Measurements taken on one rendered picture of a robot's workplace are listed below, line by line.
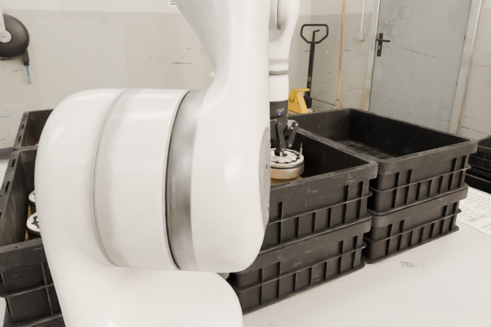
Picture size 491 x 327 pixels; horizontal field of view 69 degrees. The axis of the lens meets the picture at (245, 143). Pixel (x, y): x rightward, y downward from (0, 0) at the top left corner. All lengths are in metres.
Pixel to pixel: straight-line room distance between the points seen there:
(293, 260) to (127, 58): 3.49
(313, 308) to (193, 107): 0.57
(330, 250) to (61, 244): 0.58
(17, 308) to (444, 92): 3.52
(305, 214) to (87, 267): 0.48
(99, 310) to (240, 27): 0.16
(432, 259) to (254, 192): 0.75
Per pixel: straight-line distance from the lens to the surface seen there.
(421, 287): 0.80
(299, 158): 0.80
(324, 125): 1.09
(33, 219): 0.71
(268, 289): 0.66
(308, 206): 0.62
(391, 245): 0.83
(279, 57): 0.71
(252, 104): 0.17
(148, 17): 4.02
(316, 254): 0.69
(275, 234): 0.61
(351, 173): 0.64
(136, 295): 0.22
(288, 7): 0.70
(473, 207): 1.16
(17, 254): 0.49
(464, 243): 0.98
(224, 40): 0.20
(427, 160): 0.79
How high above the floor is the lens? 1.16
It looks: 18 degrees down
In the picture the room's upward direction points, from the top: straight up
